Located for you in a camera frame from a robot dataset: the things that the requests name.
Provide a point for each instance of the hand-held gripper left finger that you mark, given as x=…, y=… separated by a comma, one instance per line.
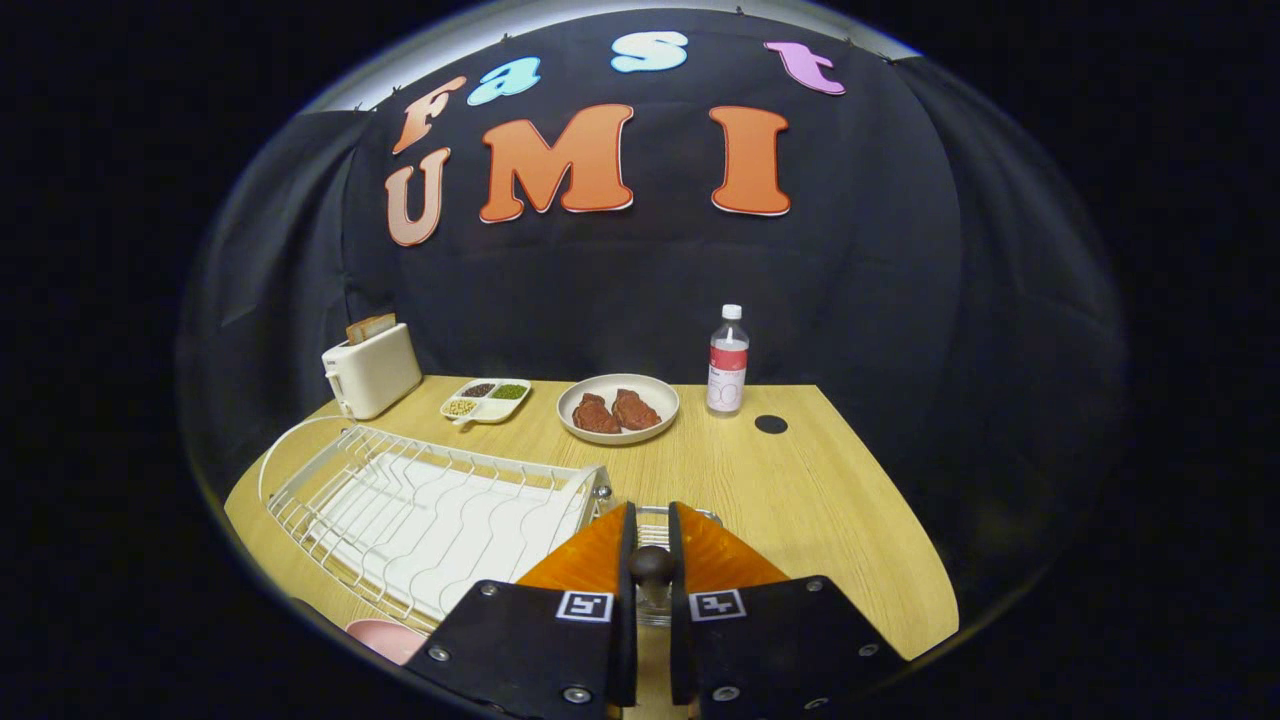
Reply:
x=627, y=650

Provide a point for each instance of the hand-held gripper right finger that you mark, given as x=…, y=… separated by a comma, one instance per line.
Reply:
x=679, y=650

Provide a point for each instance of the pink plate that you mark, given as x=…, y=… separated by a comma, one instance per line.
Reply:
x=390, y=640

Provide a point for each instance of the white round plate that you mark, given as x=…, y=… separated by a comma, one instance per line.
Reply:
x=620, y=381

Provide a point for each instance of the white divided dish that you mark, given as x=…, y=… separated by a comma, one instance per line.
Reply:
x=500, y=410

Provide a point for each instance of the white drip tray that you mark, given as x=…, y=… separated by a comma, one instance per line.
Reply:
x=440, y=540

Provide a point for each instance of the brown steak piece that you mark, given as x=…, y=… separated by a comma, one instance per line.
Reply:
x=637, y=410
x=595, y=415

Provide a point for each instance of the black table grommet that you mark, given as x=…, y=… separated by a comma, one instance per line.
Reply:
x=771, y=424

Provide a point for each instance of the clear bottle red label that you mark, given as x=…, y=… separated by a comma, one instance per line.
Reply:
x=727, y=380

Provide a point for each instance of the pile of green beans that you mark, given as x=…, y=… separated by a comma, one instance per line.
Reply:
x=509, y=392

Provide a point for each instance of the pile of yellow beans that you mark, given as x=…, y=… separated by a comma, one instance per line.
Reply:
x=461, y=407

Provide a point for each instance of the pile of dark beans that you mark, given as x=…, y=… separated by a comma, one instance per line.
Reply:
x=478, y=390

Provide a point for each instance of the white toaster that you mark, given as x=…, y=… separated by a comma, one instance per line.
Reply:
x=380, y=375

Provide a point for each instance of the toast slice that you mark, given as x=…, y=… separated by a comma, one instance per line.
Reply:
x=371, y=328

